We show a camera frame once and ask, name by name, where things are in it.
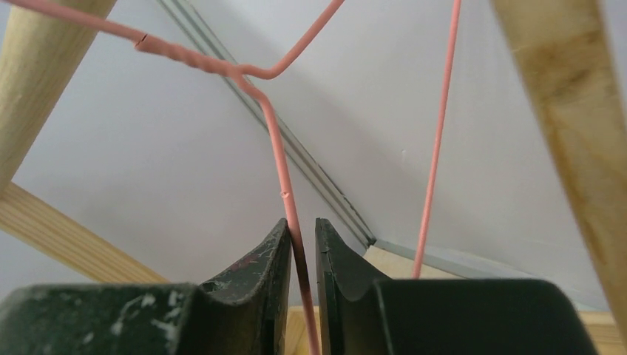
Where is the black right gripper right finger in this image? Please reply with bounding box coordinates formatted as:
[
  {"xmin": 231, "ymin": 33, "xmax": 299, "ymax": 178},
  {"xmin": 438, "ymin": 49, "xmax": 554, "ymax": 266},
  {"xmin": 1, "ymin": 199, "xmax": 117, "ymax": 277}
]
[{"xmin": 315, "ymin": 218, "xmax": 596, "ymax": 354}]

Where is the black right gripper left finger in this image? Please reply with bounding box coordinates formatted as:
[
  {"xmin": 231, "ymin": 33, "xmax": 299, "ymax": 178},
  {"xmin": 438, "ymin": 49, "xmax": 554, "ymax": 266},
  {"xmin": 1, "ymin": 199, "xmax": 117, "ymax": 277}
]
[{"xmin": 1, "ymin": 220, "xmax": 291, "ymax": 354}]

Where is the pink wire hanger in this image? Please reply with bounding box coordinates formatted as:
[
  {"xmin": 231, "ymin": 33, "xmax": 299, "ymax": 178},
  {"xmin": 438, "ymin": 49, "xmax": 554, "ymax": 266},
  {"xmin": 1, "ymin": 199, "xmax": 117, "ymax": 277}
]
[{"xmin": 0, "ymin": 0, "xmax": 462, "ymax": 355}]

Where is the wooden hanger rack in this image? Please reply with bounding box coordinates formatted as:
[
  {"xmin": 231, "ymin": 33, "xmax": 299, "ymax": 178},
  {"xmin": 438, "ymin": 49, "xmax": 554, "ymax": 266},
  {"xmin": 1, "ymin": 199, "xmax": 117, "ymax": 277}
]
[{"xmin": 0, "ymin": 0, "xmax": 627, "ymax": 355}]

